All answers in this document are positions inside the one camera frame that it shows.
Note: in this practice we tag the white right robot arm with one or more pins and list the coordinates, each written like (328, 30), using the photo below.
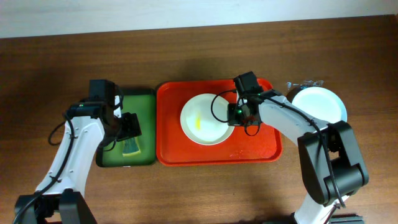
(331, 162)

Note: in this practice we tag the green plastic tray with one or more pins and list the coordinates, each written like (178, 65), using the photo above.
(143, 103)

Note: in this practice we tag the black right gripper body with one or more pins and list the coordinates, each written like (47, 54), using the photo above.
(235, 117)

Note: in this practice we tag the yellow green sponge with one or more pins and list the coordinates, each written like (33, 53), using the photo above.
(131, 147)

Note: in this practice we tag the red plastic tray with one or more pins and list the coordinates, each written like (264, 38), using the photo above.
(174, 148)

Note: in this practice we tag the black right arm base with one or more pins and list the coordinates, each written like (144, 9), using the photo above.
(347, 220)

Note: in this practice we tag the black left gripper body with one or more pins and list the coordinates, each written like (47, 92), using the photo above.
(129, 127)

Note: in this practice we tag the cream white plate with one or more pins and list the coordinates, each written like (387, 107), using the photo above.
(199, 124)

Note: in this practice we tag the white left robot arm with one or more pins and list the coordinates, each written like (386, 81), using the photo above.
(62, 189)

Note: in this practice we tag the light blue plate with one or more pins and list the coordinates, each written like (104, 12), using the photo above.
(321, 103)

